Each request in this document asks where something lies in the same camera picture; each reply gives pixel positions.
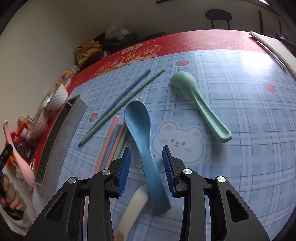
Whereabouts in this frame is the pink plastic spoon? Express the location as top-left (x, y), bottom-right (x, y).
top-left (3, 120), bottom-right (35, 187)

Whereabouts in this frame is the blue chopstick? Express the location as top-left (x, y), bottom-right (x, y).
top-left (100, 123), bottom-right (121, 170)
top-left (78, 69), bottom-right (151, 147)

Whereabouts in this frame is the cream plastic spoon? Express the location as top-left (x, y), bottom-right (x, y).
top-left (114, 185), bottom-right (149, 240)

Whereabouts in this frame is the pink chopstick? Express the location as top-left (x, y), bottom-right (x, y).
top-left (93, 115), bottom-right (120, 175)
top-left (105, 121), bottom-right (126, 169)

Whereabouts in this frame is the blue plastic spoon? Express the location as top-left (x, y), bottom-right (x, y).
top-left (124, 100), bottom-right (171, 212)

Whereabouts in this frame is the green plastic spoon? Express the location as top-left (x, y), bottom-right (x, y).
top-left (170, 71), bottom-right (232, 143)

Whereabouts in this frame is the left hand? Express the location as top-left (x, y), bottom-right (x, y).
top-left (1, 174), bottom-right (27, 211)

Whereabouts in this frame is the plastic wrapped bowl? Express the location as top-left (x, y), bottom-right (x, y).
top-left (30, 103), bottom-right (49, 140)

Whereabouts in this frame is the steel utensil tray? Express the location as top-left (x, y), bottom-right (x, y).
top-left (36, 95), bottom-right (87, 199)

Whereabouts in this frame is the white textured bowl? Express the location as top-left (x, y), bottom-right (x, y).
top-left (44, 83), bottom-right (68, 111)

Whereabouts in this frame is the tissue pack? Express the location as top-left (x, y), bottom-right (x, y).
top-left (47, 65), bottom-right (80, 95)

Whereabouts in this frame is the blue plaid table mat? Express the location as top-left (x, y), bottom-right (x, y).
top-left (58, 50), bottom-right (295, 238)

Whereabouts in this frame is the yellow clothes pile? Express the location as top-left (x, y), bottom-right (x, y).
top-left (75, 40), bottom-right (102, 68)

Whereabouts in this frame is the white plastic bag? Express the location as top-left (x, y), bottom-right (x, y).
top-left (105, 22), bottom-right (130, 41)

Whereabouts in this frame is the cream folded cloth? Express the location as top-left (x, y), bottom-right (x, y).
top-left (249, 31), bottom-right (296, 78)

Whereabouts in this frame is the red table cover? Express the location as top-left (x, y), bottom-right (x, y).
top-left (31, 29), bottom-right (278, 209)

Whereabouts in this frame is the black round stool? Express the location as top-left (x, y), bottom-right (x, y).
top-left (205, 9), bottom-right (232, 30)

